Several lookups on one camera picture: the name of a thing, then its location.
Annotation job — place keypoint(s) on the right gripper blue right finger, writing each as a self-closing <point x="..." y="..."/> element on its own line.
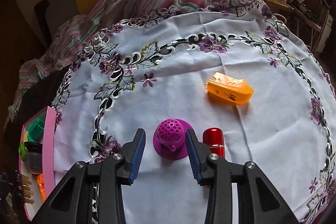
<point x="197" y="153"/>

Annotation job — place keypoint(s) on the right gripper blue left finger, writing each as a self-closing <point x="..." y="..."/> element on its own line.
<point x="134" y="155"/>

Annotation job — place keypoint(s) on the red metallic cylinder case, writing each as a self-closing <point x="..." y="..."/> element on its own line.
<point x="214" y="139"/>

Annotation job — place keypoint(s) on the magenta perforated cone toy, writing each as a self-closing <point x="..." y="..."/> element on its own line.
<point x="169" y="139"/>

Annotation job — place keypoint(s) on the orange plastic case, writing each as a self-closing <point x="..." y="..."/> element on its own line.
<point x="233" y="90"/>

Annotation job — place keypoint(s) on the orange linked cubes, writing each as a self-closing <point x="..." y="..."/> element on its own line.
<point x="41" y="185"/>

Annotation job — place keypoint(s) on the black grey jar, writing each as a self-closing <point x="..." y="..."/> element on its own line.
<point x="34" y="157"/>

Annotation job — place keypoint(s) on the green plastic spool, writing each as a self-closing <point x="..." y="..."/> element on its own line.
<point x="35" y="130"/>

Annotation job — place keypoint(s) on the green toy camera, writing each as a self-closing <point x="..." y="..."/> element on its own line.
<point x="22" y="152"/>

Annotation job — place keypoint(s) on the yellow perforated egg toy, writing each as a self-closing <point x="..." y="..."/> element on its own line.
<point x="24" y="137"/>

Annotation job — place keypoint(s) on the white floral embroidered tablecloth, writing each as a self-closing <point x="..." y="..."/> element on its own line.
<point x="128" y="77"/>

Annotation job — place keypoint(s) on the pink white shallow box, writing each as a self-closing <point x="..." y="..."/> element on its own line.
<point x="32" y="195"/>

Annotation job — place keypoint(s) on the pink striped bed sheet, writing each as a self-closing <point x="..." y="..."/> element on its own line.
<point x="70" y="37"/>

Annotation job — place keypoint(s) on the wooden folding chair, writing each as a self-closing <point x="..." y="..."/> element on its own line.
<point x="313" y="23"/>

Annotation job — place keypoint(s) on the wooden side table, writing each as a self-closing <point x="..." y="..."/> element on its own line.
<point x="279" y="5"/>

